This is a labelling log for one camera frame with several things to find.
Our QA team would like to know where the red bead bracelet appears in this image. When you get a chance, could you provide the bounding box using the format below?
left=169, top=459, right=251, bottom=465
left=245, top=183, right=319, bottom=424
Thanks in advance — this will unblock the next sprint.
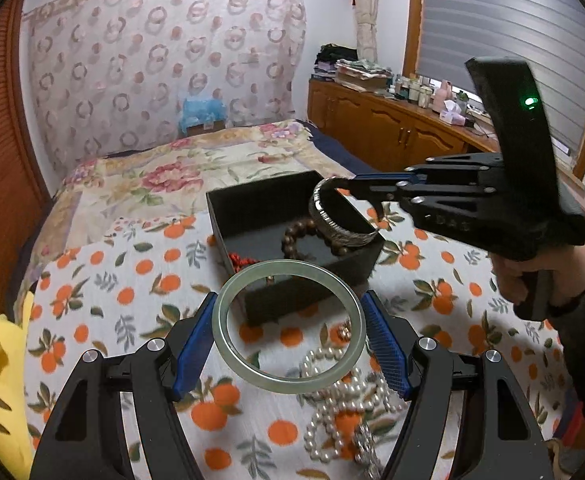
left=226, top=251, right=260, bottom=275

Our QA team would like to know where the floral bed blanket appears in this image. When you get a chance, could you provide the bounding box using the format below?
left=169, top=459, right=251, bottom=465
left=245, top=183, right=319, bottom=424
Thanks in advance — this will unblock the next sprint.
left=15, top=120, right=368, bottom=311

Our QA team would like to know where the silver chain bracelet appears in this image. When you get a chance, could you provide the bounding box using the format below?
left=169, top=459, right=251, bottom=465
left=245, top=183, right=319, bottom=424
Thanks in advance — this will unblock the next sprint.
left=353, top=425, right=388, bottom=480

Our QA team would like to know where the long wooden cabinet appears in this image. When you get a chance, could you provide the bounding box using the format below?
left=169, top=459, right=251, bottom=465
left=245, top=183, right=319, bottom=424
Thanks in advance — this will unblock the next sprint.
left=307, top=77, right=585, bottom=196

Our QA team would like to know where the small cardboard box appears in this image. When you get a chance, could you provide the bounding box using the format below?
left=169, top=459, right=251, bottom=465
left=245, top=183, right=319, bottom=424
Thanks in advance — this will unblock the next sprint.
left=187, top=120, right=226, bottom=136

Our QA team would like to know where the grey window blind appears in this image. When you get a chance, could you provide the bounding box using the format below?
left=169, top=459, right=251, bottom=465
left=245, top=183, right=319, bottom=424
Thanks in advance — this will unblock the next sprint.
left=415, top=0, right=585, bottom=161

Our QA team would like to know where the person's right hand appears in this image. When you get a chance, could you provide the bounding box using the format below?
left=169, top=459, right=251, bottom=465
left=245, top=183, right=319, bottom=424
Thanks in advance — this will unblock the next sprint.
left=490, top=240, right=585, bottom=318

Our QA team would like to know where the pink tissue box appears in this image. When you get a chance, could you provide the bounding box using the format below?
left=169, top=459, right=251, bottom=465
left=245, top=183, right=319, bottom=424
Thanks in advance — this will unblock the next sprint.
left=440, top=100, right=468, bottom=126

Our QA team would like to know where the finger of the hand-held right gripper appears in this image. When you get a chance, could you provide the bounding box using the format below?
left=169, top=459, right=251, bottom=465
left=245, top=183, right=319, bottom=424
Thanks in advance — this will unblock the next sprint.
left=350, top=154, right=498, bottom=185
left=333, top=177, right=423, bottom=221

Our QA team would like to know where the wooden louvered wardrobe door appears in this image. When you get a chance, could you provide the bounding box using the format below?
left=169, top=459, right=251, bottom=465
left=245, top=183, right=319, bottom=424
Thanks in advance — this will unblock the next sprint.
left=0, top=0, right=50, bottom=321

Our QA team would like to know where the black jewelry box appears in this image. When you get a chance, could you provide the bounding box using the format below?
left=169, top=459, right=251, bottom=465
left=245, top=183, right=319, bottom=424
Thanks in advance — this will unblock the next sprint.
left=205, top=170, right=386, bottom=326

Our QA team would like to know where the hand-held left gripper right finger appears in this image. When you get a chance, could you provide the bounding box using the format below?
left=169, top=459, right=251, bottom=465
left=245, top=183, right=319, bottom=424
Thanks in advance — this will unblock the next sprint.
left=360, top=289, right=558, bottom=480

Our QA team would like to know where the cream window curtain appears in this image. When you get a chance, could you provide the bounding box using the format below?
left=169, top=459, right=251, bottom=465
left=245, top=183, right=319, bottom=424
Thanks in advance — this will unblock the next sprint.
left=343, top=0, right=378, bottom=61

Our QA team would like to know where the orange fruit print cloth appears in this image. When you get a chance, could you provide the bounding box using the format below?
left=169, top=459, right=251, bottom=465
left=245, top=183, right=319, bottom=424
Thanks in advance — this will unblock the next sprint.
left=22, top=210, right=578, bottom=480

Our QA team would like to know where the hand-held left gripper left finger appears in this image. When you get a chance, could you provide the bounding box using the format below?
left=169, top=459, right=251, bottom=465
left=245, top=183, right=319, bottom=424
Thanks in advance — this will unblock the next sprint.
left=30, top=290, right=220, bottom=480

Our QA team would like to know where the ring pattern sheer curtain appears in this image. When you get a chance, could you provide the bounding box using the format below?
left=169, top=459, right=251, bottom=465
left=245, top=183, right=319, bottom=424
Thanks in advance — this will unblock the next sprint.
left=22, top=0, right=308, bottom=171

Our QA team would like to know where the brown wooden bead bracelet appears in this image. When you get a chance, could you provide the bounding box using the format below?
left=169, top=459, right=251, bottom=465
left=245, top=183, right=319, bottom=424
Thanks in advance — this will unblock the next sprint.
left=281, top=223, right=333, bottom=263

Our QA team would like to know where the wooden window frame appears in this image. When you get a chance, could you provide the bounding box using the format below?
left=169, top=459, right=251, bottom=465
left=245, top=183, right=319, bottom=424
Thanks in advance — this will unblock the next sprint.
left=403, top=0, right=585, bottom=181

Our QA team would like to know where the pale green jade bangle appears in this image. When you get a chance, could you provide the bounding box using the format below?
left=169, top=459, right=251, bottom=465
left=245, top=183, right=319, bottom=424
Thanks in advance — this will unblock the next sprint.
left=212, top=258, right=368, bottom=395

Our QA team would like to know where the pink bottle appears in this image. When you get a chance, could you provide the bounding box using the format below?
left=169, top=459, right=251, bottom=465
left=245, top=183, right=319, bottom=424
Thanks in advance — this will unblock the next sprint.
left=433, top=80, right=456, bottom=111

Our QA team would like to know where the group of cosmetic bottles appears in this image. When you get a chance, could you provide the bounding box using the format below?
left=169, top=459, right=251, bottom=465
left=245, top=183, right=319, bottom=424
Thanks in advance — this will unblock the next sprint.
left=390, top=74, right=436, bottom=106

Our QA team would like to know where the blue plastic bag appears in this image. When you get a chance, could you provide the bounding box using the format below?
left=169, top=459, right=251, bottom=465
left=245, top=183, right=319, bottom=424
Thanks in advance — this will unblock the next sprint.
left=180, top=97, right=229, bottom=136

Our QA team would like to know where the silver engraved bangle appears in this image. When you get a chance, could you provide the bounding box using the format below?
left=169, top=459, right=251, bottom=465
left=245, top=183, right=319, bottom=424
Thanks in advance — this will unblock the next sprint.
left=310, top=176, right=381, bottom=248

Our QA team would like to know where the stack of folded clothes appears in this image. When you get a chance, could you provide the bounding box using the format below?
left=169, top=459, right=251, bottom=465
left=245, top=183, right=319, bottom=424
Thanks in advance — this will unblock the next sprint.
left=315, top=42, right=393, bottom=93

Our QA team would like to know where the white pearl necklace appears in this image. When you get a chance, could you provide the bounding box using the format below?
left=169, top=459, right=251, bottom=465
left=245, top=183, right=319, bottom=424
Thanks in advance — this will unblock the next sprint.
left=297, top=322, right=413, bottom=461

